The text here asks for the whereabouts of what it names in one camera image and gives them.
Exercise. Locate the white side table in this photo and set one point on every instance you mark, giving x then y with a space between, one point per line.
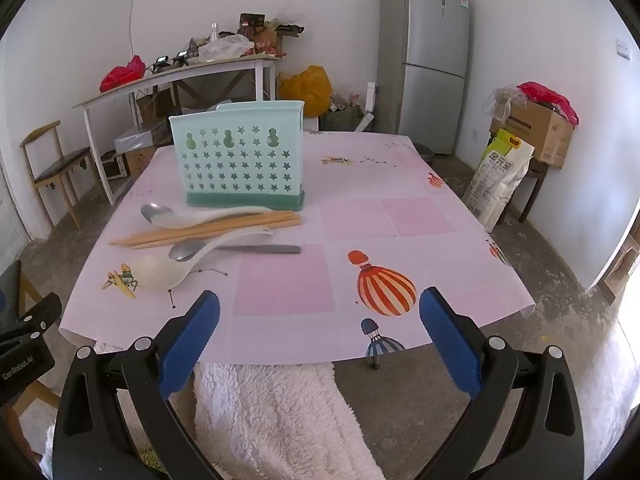
175 74

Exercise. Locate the white plastic bag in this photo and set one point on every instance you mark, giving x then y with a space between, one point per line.
225 46

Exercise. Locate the teal star-cutout utensil holder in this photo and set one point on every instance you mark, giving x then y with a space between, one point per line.
240 160

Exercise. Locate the plastic-wrapped box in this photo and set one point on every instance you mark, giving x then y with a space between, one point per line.
137 140

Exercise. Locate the dark wooden stool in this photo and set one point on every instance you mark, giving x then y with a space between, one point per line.
535 175

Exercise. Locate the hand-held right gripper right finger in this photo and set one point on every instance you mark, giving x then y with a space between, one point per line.
450 345

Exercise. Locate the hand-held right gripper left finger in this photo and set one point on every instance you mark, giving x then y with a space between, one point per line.
192 345

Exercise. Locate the bundle of wooden chopsticks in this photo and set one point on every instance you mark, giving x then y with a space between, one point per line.
200 232

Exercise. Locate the silver refrigerator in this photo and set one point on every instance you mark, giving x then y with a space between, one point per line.
425 60

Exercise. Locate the white fluffy blanket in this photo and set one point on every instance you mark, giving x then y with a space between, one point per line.
275 420

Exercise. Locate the clear plastic bag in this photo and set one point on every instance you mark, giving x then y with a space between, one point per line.
500 100

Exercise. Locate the green bag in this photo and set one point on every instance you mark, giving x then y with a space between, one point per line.
342 119

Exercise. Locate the white wall switch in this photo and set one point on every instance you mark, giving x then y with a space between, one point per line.
623 48

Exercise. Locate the white carton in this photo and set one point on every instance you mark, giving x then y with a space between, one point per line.
370 96

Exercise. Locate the metal spoon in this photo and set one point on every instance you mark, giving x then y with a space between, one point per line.
182 251
151 211

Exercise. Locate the black charger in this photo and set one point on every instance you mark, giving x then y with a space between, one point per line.
180 57
161 62

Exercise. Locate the red plastic bag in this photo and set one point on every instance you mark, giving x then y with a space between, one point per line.
122 75
545 95

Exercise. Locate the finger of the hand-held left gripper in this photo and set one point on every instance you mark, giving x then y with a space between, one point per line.
35 317

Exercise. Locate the white and yellow rice bag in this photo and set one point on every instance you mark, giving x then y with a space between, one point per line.
500 175

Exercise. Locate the large cardboard box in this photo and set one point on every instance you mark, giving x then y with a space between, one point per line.
540 130

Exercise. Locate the wooden chair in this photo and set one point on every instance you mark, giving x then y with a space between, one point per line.
55 165

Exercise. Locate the yellow plastic bag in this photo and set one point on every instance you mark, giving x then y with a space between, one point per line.
305 90

